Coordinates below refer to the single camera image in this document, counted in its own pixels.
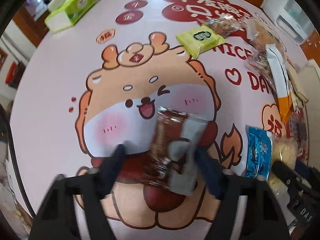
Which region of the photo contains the rice cake clear packet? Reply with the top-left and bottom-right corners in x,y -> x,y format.
267,135 -> 298,196

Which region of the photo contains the blue foil snack packet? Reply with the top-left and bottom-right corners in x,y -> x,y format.
246,127 -> 273,179

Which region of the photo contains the beige wafer pack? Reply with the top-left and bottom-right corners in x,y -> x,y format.
286,63 -> 309,103

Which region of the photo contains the white orange snack pouch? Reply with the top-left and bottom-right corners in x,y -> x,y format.
266,44 -> 293,124

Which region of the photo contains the brown grey snack packet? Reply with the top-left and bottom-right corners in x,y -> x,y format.
143,107 -> 208,196

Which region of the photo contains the orange puffed snack bag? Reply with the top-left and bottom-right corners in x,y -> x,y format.
242,17 -> 285,56

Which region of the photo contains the green snack packet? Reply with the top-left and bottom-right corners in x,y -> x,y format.
176,25 -> 226,59

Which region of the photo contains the clear nut mix packet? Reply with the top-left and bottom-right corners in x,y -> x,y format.
201,14 -> 245,38

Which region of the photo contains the dark chocolate clear packet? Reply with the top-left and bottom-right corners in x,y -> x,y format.
289,108 -> 309,152

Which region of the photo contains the white plastic bin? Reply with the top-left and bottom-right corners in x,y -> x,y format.
299,59 -> 319,82

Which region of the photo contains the printed pink tablecloth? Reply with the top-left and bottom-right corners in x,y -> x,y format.
10,0 -> 287,239

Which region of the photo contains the white countertop sterilizer cabinet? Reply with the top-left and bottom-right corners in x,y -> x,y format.
260,0 -> 315,45

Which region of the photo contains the green tissue box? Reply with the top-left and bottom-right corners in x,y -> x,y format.
44,0 -> 96,33

